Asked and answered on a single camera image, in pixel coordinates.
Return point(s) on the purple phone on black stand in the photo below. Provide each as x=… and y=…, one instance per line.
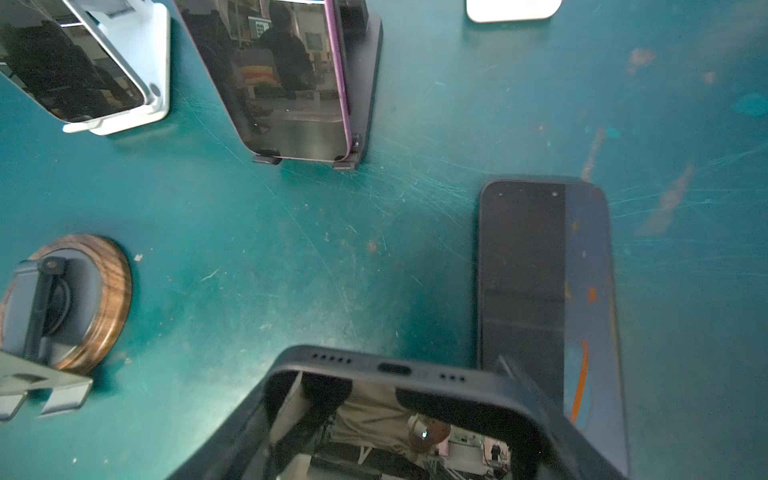
x=226, y=35

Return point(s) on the white-edged phone on stand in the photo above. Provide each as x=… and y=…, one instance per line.
x=50, y=54

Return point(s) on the white stand under phone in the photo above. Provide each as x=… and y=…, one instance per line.
x=136, y=35

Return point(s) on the round wooden phone stand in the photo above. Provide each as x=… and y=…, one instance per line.
x=61, y=315

